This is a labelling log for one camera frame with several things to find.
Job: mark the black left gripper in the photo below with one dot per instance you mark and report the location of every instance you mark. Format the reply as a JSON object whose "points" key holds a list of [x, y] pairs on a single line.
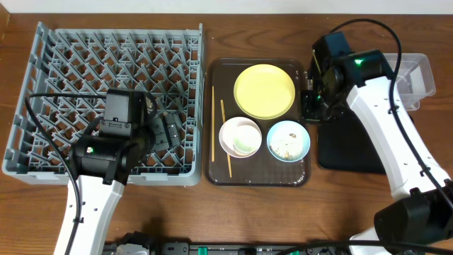
{"points": [[162, 142]]}

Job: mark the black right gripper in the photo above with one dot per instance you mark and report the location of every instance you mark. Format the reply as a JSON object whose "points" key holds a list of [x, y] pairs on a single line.
{"points": [[306, 110]]}

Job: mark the light blue bowl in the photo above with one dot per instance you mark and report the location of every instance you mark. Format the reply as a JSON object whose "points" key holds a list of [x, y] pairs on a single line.
{"points": [[290, 126]]}

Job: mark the white cup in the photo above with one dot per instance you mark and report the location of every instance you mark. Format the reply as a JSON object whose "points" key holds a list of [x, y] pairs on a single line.
{"points": [[246, 140]]}

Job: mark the rice food scraps pile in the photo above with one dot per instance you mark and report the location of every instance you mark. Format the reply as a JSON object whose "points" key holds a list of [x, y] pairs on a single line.
{"points": [[287, 146]]}

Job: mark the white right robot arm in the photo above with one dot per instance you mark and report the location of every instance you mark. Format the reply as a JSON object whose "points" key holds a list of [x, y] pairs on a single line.
{"points": [[365, 83]]}

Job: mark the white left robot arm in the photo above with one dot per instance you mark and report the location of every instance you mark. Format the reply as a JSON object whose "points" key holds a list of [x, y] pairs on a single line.
{"points": [[101, 161]]}

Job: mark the black waste tray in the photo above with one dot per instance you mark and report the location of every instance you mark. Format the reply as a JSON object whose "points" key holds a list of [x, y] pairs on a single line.
{"points": [[344, 145]]}

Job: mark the clear plastic waste bin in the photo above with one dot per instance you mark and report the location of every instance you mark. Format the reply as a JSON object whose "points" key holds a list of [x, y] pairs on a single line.
{"points": [[415, 80]]}

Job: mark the yellow plate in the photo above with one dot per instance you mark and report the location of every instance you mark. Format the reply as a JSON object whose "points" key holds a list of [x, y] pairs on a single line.
{"points": [[264, 91]]}

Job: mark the grey plastic dish rack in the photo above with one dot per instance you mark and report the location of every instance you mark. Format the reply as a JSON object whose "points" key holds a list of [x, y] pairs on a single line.
{"points": [[68, 73]]}

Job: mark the pink bowl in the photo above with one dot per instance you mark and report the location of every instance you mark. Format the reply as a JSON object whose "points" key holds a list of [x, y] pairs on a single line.
{"points": [[226, 134]]}

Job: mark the dark brown serving tray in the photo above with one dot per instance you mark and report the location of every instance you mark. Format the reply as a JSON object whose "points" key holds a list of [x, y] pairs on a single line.
{"points": [[260, 169]]}

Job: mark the black equipment rail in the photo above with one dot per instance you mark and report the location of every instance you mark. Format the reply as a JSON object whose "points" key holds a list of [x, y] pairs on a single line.
{"points": [[141, 243]]}

